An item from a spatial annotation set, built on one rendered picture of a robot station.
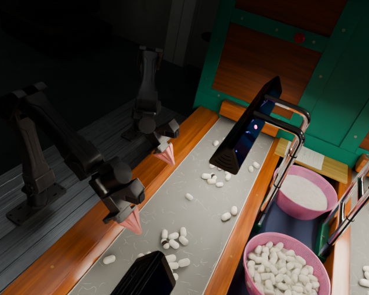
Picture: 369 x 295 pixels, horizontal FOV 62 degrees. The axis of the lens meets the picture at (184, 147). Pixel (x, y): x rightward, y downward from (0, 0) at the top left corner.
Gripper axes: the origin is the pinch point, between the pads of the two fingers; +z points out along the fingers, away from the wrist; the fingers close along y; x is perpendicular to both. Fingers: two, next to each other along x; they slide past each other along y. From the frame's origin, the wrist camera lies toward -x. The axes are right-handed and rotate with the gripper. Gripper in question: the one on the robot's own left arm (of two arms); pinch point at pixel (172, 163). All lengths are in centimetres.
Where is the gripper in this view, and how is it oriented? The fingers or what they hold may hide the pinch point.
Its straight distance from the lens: 114.6
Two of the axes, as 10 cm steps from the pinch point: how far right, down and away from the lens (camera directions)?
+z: 5.3, 8.2, 2.0
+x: -7.2, 3.2, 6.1
